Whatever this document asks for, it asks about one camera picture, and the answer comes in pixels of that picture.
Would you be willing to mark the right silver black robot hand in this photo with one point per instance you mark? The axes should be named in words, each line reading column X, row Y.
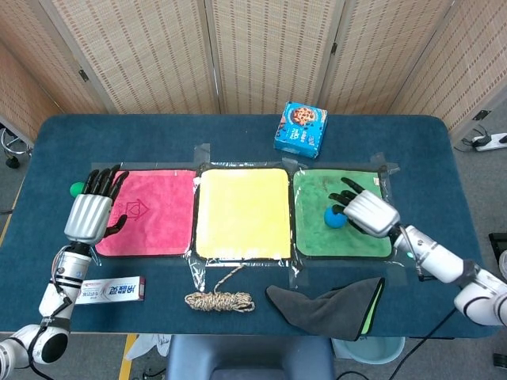
column 372, row 215

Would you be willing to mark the white red toothpaste box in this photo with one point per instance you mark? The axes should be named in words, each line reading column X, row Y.
column 115, row 291

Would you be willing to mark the pink microfibre cloth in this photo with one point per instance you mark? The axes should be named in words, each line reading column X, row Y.
column 158, row 213

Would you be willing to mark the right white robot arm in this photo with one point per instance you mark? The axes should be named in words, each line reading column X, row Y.
column 435, row 257

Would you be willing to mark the green microfibre cloth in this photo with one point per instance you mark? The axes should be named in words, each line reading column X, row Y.
column 317, row 245

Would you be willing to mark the grey folded cloth green lining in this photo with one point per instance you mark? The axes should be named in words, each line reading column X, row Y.
column 325, row 308

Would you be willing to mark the chrome stool base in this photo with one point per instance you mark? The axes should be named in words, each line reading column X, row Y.
column 14, row 144

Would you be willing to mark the white crumpled cloth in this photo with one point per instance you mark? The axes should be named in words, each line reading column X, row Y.
column 150, row 346

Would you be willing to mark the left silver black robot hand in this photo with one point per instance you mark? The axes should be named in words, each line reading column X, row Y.
column 87, row 217

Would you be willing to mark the white power strip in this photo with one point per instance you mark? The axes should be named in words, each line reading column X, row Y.
column 489, row 142

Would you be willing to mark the blue foam ball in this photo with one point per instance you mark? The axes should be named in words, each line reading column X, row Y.
column 333, row 219

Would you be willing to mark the woven bamboo folding screen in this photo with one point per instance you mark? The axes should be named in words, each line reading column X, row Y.
column 257, row 55

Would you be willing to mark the blue cookie box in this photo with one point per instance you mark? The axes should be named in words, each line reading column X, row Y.
column 299, row 130

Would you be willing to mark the light blue plastic bucket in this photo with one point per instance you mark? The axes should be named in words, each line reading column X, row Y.
column 368, row 350

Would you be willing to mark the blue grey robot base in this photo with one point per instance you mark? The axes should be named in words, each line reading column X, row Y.
column 249, row 356

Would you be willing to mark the yellow microfibre cloth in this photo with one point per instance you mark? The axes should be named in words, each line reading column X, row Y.
column 243, row 213

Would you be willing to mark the clear adhesive tape strip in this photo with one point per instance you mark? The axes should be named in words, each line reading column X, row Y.
column 202, row 152
column 197, row 275
column 296, row 273

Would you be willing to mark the green foam ball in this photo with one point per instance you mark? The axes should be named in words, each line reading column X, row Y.
column 76, row 191

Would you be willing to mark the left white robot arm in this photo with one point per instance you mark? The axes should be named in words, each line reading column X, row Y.
column 59, row 285

